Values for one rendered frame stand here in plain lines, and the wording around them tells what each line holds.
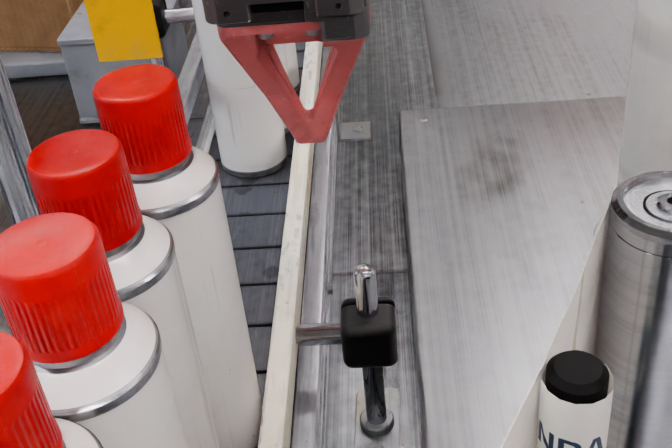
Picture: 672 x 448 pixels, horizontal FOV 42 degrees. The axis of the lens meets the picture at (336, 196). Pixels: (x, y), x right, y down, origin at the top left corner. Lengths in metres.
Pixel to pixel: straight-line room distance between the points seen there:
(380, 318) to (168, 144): 0.17
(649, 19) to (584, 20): 0.53
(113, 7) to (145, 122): 0.08
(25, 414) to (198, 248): 0.15
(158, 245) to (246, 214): 0.30
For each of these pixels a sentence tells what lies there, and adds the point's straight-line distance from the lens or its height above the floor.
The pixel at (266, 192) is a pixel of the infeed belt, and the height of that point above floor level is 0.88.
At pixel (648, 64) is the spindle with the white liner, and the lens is 0.50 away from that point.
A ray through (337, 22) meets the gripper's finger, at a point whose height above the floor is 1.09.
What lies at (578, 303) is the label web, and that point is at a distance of 0.28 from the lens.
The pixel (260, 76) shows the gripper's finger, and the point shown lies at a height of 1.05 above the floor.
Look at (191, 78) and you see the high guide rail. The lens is 0.64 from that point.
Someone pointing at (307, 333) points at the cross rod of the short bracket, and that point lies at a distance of 0.48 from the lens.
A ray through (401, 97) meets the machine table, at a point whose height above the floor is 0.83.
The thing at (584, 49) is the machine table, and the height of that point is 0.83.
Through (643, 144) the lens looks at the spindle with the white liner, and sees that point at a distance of 0.52.
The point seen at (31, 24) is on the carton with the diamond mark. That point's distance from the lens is 1.02.
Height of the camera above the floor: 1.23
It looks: 34 degrees down
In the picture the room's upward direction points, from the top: 6 degrees counter-clockwise
